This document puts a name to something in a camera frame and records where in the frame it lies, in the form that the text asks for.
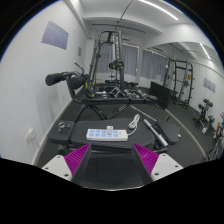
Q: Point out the black yellow weight plate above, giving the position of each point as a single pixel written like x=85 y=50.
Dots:
x=89 y=88
x=116 y=64

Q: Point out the small brown wall notice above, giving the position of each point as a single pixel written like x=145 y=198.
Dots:
x=80 y=51

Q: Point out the black squat rack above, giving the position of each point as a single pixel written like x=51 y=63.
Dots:
x=190 y=83

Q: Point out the black box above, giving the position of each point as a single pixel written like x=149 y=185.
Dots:
x=160 y=95

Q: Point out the white charger block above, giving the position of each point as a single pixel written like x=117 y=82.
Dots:
x=109 y=130

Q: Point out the black bench with roller pads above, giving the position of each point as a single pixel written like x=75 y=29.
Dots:
x=106 y=100

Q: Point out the person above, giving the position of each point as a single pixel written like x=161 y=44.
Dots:
x=220 y=125

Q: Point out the black bench seat pad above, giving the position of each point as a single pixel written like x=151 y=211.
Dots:
x=169 y=130

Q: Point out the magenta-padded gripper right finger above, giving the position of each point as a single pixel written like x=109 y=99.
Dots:
x=148 y=160

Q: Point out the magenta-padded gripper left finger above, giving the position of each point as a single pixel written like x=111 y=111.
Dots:
x=76 y=160

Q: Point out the grey window curtain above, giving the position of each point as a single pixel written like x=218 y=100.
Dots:
x=130 y=60
x=153 y=63

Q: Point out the small purple wall poster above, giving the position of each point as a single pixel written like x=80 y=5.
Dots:
x=209 y=85

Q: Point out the white power strip, blue sockets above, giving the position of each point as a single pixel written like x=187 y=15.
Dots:
x=96 y=135

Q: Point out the black dumbbell stand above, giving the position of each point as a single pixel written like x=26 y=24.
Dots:
x=204 y=115

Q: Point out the white paper sign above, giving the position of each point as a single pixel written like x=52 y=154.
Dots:
x=157 y=78

